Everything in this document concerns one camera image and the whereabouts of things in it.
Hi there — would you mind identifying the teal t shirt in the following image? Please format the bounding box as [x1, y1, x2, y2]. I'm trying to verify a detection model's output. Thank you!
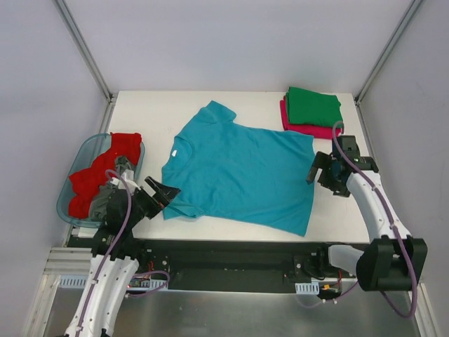
[161, 101, 315, 236]

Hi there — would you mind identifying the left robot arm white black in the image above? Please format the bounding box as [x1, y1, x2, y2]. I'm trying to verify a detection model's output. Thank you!
[65, 169, 180, 336]

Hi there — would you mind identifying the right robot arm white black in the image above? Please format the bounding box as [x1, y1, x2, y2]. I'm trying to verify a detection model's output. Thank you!
[306, 135, 428, 292]

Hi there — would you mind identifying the folded pink t shirt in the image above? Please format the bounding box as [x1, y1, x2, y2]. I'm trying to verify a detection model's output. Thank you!
[279, 100, 333, 140]

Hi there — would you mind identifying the grey t shirt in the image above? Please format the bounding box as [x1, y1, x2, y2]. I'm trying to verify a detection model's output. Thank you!
[88, 154, 138, 223]

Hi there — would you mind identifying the folded green t shirt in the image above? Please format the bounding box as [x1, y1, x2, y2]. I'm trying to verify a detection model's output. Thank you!
[286, 86, 343, 127]

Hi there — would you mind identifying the red t shirt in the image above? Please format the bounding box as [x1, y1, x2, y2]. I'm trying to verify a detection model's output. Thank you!
[67, 131, 142, 218]

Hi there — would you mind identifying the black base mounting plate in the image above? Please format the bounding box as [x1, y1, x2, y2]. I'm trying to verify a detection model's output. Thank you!
[66, 235, 401, 291]

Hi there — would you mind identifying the translucent blue plastic basket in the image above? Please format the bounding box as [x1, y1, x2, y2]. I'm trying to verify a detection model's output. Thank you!
[55, 132, 147, 229]

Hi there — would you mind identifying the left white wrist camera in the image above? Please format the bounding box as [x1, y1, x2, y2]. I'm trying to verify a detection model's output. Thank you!
[110, 170, 139, 194]

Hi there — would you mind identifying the right aluminium side rail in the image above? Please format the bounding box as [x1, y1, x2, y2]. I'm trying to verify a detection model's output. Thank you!
[356, 101, 401, 246]

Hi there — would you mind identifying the right white cable duct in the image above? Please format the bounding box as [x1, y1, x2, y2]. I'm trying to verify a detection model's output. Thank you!
[295, 282, 320, 296]

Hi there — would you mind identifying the left aluminium frame post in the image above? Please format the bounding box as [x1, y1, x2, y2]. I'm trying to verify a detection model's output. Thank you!
[53, 0, 113, 103]

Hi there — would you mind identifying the aluminium frame post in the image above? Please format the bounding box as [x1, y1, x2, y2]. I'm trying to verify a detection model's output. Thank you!
[354, 0, 424, 106]
[53, 0, 113, 103]

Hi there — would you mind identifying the right aluminium frame post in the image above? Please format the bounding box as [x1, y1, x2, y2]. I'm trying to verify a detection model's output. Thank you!
[354, 0, 424, 106]

